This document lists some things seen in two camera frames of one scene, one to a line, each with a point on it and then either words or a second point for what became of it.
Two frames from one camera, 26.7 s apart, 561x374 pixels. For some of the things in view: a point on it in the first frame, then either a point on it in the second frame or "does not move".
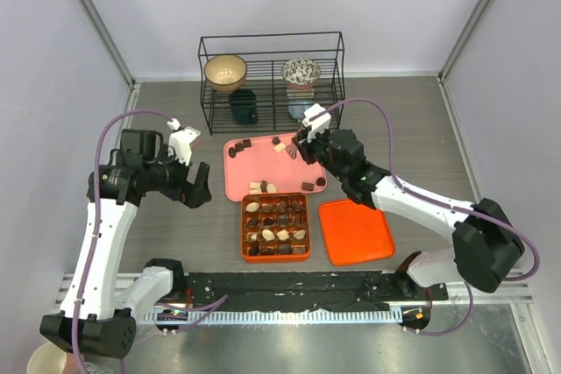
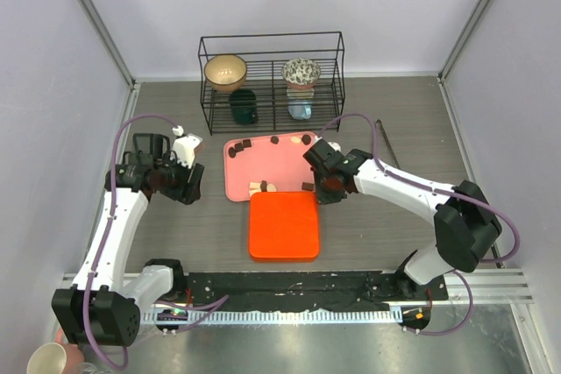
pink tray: [260, 163] does not move
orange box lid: [354, 233] -> [284, 227]
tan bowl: [225, 73] does not move
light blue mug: [297, 108] does not move
